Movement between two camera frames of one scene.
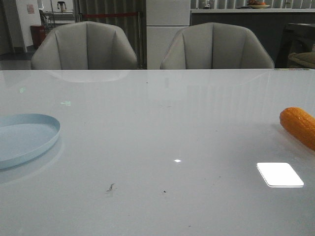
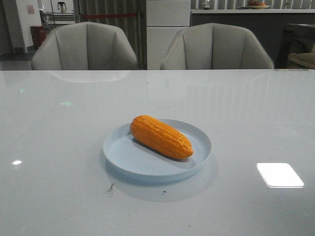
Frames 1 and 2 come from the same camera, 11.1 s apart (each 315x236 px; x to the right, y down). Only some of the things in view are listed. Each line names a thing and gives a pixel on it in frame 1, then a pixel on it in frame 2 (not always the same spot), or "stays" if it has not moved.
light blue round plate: (23, 135) -> (129, 159)
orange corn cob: (300, 123) -> (161, 137)
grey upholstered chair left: (85, 45) stays
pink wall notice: (30, 9) stays
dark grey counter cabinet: (269, 26) stays
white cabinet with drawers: (164, 18) stays
